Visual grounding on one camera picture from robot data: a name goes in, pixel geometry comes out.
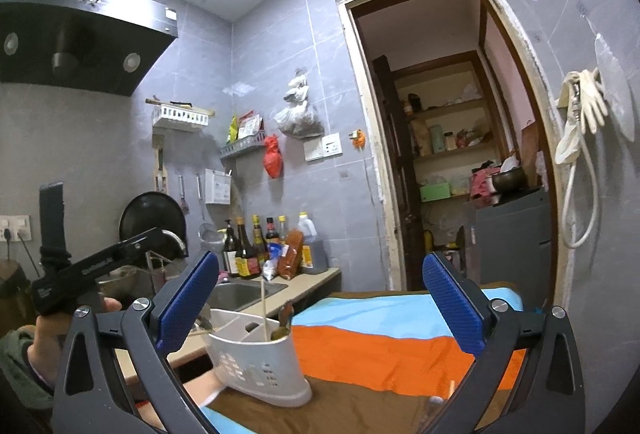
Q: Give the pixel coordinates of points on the white door frame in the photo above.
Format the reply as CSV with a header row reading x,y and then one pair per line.
x,y
360,138

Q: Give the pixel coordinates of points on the black range hood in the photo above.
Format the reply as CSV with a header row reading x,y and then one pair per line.
x,y
75,38

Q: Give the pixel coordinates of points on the blue white packet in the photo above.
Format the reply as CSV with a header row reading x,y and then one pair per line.
x,y
271,264

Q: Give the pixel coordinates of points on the large oil jug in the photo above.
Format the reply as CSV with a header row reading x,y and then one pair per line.
x,y
312,246

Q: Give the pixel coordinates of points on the person's left forearm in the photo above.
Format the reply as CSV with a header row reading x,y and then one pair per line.
x,y
17,364

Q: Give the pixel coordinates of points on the white plastic bags on hook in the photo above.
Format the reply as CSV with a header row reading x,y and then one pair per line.
x,y
300,113

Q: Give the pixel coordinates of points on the red plastic bag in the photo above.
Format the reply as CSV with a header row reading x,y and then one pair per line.
x,y
273,158

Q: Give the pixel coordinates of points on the black wok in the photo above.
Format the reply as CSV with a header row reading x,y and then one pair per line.
x,y
150,214

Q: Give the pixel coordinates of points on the pink cloth bundle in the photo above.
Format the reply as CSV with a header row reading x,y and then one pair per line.
x,y
484,181

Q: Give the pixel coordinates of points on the cream rubber gloves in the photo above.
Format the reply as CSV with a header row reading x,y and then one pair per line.
x,y
582,113

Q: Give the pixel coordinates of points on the wall power socket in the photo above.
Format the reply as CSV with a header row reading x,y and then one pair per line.
x,y
14,230

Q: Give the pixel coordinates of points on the yellow cap sauce bottle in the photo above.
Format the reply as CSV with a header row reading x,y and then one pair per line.
x,y
283,229
259,244

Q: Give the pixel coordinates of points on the pale green canister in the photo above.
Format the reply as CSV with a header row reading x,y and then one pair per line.
x,y
437,138

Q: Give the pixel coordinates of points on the grey wall shelf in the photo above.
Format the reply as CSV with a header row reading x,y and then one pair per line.
x,y
242,146

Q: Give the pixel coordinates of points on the white plastic utensil holder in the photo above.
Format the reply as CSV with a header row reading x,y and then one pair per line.
x,y
265,374

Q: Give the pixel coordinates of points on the brown wooden spoon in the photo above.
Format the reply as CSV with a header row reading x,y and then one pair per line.
x,y
285,321

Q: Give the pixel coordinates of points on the orange wall hook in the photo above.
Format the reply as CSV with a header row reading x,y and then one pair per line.
x,y
358,138

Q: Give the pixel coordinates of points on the metal strainer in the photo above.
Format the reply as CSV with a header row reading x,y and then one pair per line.
x,y
212,239

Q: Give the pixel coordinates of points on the striped blue orange brown blanket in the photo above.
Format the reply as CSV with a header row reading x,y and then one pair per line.
x,y
380,354

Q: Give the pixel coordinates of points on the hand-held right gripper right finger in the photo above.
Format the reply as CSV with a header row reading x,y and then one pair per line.
x,y
452,309

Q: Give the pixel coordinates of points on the pale wooden chopstick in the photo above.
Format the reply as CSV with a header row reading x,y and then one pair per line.
x,y
262,309

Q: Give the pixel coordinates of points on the snack packets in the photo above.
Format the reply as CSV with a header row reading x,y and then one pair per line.
x,y
247,126

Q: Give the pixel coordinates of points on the hanging metal spatula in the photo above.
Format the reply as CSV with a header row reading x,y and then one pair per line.
x,y
183,194

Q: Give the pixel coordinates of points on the white wall switch socket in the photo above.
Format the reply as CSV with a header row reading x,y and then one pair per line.
x,y
324,147

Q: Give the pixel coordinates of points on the chrome faucet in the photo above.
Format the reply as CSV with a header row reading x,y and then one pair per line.
x,y
177,241

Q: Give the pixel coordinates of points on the white wall rack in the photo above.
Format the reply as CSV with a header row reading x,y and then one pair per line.
x,y
180,117

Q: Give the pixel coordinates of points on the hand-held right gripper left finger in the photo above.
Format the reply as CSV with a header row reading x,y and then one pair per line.
x,y
187,299

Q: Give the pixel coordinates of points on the tall dark sauce bottle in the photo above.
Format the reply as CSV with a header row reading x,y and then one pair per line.
x,y
245,254

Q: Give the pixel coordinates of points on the wooden chopping block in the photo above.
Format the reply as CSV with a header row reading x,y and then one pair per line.
x,y
12,289

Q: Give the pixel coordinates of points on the white wall box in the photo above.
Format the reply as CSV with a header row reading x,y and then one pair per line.
x,y
218,186

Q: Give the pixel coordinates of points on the steel kitchen sink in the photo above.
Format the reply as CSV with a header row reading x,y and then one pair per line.
x,y
245,296

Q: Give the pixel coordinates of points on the hanging kitchen knife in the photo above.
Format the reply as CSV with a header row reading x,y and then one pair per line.
x,y
160,168

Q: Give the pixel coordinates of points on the black pot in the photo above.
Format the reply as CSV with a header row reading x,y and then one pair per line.
x,y
509,180

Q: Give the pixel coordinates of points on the wooden shelf unit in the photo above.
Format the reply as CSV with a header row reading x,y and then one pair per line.
x,y
400,163

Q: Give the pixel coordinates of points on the wooden cutting board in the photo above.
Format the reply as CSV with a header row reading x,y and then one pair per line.
x,y
530,153

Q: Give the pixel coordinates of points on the orange brown snack packet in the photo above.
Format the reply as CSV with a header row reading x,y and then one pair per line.
x,y
291,256

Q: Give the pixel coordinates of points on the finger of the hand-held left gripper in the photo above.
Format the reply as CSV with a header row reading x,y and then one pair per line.
x,y
112,256

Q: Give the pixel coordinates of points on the green box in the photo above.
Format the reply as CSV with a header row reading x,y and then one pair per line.
x,y
435,192

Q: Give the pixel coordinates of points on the person's left hand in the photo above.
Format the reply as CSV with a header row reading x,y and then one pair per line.
x,y
45,344

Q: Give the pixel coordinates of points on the grey cabinet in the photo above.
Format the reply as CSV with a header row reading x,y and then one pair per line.
x,y
515,239

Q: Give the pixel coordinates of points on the black cap sauce bottle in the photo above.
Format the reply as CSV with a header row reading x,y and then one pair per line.
x,y
272,231

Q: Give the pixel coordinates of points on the dark pump top bottle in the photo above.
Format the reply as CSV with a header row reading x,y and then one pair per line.
x,y
231,251

